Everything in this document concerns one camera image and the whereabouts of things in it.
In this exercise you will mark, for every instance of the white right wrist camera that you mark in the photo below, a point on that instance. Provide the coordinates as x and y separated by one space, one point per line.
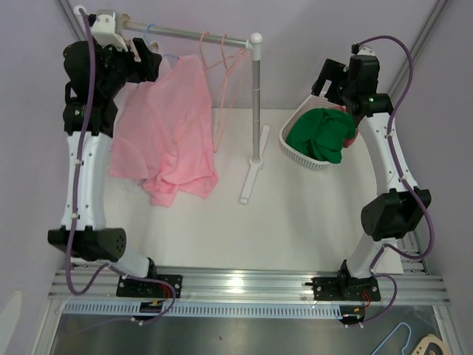
358 49

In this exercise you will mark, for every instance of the blue wire hanger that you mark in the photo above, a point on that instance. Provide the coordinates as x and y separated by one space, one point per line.
151 64

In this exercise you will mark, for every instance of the wooden hanger on floor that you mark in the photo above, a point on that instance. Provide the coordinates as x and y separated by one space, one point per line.
431 345

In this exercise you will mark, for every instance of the pink wire hanger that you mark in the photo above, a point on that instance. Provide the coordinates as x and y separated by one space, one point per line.
210 52
230 63

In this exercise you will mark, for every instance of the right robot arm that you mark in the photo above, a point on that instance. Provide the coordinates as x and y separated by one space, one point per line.
399 204

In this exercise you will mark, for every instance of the dusty red t-shirt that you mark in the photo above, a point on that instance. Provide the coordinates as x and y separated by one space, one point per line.
348 141

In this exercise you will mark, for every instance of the blue hanger on floor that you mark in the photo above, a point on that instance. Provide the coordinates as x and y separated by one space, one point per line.
400 336

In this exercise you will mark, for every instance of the silver clothes rack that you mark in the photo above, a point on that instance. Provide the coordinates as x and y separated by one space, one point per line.
260 133

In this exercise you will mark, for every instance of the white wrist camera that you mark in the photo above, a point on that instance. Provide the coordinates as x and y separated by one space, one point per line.
358 49
107 30

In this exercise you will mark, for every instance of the light pink t-shirt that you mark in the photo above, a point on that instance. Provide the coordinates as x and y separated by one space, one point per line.
164 137

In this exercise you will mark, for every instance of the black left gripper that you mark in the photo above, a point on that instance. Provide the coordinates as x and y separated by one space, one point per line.
145 70

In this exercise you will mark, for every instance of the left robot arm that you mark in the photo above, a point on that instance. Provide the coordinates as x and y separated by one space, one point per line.
83 233

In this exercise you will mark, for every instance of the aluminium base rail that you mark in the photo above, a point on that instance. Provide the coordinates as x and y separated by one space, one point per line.
225 285

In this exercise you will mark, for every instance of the wooden hanger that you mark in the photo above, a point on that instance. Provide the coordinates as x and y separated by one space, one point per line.
152 45
431 345

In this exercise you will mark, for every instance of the white perforated plastic basket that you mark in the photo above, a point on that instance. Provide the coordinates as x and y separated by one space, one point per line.
311 102

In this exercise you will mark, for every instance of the white slotted cable duct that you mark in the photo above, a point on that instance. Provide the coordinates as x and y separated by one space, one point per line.
205 309

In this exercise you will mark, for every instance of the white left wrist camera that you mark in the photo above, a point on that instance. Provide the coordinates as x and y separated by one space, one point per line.
107 30

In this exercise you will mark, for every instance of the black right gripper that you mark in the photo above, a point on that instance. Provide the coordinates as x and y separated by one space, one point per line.
333 72

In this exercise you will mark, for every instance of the green t-shirt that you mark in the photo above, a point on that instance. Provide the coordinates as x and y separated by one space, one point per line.
319 134

